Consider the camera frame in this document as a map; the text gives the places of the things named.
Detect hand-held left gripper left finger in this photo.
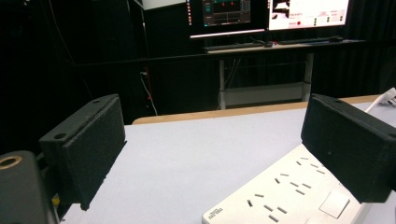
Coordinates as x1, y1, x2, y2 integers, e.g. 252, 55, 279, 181
38, 93, 128, 212

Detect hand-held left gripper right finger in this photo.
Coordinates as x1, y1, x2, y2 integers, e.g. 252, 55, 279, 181
300, 92, 396, 204

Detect white power strip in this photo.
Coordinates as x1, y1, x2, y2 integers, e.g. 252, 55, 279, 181
201, 143, 392, 224

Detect desk with white legs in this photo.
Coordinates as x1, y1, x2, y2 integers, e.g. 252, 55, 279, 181
204, 38, 366, 111

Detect black keyboard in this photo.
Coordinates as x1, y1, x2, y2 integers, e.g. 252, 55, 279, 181
277, 35, 344, 46
203, 42, 265, 52

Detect bright computer monitor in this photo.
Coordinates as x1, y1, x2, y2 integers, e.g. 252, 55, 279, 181
267, 0, 351, 32

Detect dark computer monitor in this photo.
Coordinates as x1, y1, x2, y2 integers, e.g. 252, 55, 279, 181
186, 0, 269, 39

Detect white hanging cable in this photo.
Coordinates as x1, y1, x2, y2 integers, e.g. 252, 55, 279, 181
139, 71, 159, 117

